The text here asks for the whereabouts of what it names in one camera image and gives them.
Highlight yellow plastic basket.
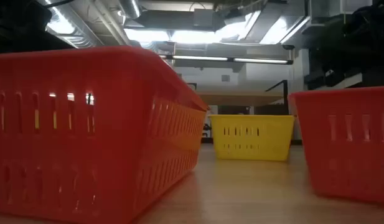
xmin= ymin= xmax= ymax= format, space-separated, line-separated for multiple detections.
xmin=208 ymin=114 xmax=296 ymax=162

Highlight large red plastic basket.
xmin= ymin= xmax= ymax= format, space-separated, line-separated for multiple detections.
xmin=288 ymin=86 xmax=384 ymax=205
xmin=0 ymin=45 xmax=210 ymax=224

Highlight wooden shelf board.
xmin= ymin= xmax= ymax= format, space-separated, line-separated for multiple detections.
xmin=196 ymin=91 xmax=285 ymax=107

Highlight black metal shelf leg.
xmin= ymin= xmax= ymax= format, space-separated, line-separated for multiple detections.
xmin=265 ymin=79 xmax=289 ymax=116

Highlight long ceiling tube light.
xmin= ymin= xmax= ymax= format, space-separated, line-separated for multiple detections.
xmin=159 ymin=54 xmax=294 ymax=65

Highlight round silver air duct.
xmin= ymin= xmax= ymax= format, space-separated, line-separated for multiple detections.
xmin=118 ymin=0 xmax=142 ymax=20

